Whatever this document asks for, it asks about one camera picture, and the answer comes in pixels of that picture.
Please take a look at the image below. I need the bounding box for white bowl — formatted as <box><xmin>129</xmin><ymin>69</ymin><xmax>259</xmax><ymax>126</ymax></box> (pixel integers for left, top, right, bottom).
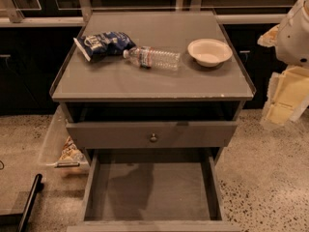
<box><xmin>187</xmin><ymin>39</ymin><xmax>233</xmax><ymax>68</ymax></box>

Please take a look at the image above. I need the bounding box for clear plastic water bottle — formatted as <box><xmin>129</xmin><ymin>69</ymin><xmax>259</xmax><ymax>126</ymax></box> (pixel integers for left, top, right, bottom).
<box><xmin>123</xmin><ymin>46</ymin><xmax>181</xmax><ymax>71</ymax></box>

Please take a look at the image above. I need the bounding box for grey upper drawer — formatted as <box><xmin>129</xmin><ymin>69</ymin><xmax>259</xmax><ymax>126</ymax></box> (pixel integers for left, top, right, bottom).
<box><xmin>67</xmin><ymin>121</ymin><xmax>237</xmax><ymax>149</ymax></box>

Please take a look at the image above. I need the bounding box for black bar on floor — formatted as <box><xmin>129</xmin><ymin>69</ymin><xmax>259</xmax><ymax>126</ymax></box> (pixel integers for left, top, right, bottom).
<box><xmin>16</xmin><ymin>174</ymin><xmax>44</xmax><ymax>232</ymax></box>

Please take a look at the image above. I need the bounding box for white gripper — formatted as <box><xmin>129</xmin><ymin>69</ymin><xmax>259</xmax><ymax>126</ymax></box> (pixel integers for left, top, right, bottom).
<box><xmin>257</xmin><ymin>0</ymin><xmax>309</xmax><ymax>130</ymax></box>

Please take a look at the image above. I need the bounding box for grey drawer cabinet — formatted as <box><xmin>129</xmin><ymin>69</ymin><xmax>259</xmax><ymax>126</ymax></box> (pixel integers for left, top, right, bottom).
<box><xmin>48</xmin><ymin>11</ymin><xmax>257</xmax><ymax>232</ymax></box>

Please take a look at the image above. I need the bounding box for round metal drawer knob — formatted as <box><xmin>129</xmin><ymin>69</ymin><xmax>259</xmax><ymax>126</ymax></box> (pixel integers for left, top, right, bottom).
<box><xmin>150</xmin><ymin>133</ymin><xmax>158</xmax><ymax>143</ymax></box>

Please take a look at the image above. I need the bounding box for clear plastic storage bin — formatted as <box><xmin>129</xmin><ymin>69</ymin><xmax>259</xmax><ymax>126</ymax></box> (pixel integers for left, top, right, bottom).
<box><xmin>38</xmin><ymin>106</ymin><xmax>90</xmax><ymax>177</ymax></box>

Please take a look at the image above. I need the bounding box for open grey middle drawer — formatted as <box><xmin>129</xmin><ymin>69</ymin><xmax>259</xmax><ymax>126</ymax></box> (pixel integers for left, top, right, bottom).
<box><xmin>67</xmin><ymin>149</ymin><xmax>240</xmax><ymax>232</ymax></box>

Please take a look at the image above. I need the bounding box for blue chip bag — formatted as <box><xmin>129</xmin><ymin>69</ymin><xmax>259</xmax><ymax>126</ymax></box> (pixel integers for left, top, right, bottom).
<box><xmin>73</xmin><ymin>31</ymin><xmax>135</xmax><ymax>62</ymax></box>

